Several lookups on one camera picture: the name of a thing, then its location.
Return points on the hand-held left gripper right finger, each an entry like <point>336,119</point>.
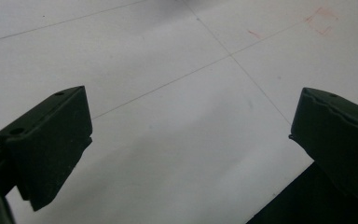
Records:
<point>338,137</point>

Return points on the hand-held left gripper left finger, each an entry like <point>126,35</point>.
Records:
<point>48,146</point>

